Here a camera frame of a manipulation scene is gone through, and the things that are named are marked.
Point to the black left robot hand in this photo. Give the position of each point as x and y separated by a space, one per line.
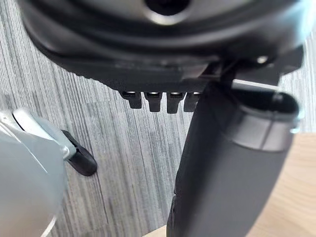
153 49

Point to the dark robot foot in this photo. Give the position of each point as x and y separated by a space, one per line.
80 158

